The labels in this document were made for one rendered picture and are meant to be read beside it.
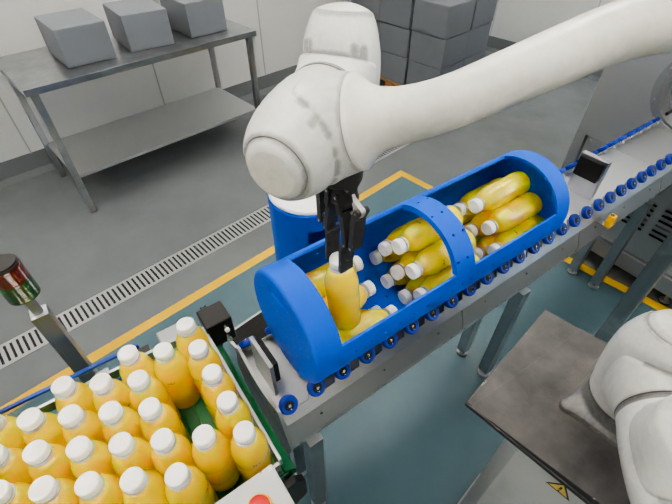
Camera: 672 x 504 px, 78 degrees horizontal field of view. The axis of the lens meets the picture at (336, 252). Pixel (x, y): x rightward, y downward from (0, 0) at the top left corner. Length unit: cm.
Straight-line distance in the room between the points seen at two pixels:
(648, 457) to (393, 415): 141
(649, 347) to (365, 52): 65
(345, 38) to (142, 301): 227
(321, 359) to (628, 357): 55
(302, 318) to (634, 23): 64
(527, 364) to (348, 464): 109
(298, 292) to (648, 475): 61
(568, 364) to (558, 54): 78
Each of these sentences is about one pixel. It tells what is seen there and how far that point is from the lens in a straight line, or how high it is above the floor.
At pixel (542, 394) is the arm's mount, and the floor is 102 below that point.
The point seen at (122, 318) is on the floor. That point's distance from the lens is 261.
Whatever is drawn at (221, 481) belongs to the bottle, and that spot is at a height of 96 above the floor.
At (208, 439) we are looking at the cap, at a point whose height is 110.
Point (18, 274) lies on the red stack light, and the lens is 108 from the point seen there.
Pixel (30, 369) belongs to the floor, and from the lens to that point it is 264.
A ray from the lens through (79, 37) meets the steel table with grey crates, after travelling 322.
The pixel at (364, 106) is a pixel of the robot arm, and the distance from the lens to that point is 43.
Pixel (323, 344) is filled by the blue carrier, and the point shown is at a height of 116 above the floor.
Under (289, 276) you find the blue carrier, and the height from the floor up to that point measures 123.
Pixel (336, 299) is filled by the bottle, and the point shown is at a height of 120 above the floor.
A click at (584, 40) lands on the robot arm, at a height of 173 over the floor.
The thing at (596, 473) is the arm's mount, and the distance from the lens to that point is 100.
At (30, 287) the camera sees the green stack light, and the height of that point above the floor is 119.
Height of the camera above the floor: 186
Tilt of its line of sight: 44 degrees down
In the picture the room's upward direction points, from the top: straight up
